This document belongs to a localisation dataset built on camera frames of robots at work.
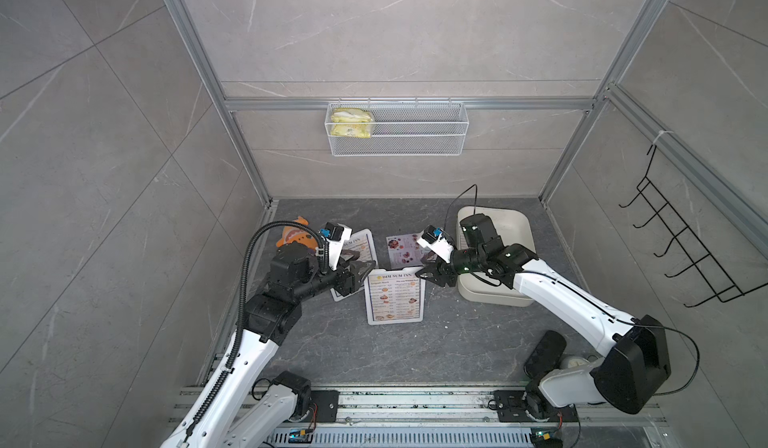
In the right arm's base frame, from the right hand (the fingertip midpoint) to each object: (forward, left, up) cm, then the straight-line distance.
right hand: (423, 265), depth 77 cm
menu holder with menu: (+9, +17, -2) cm, 19 cm away
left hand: (-3, +14, +10) cm, 18 cm away
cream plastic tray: (+29, -39, -20) cm, 52 cm away
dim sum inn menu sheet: (-5, +8, -8) cm, 12 cm away
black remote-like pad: (-18, -34, -19) cm, 42 cm away
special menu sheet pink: (+18, +4, -20) cm, 28 cm away
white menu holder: (-1, +10, -1) cm, 10 cm away
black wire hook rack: (-2, -59, +11) cm, 60 cm away
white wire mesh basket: (+49, +5, +9) cm, 50 cm away
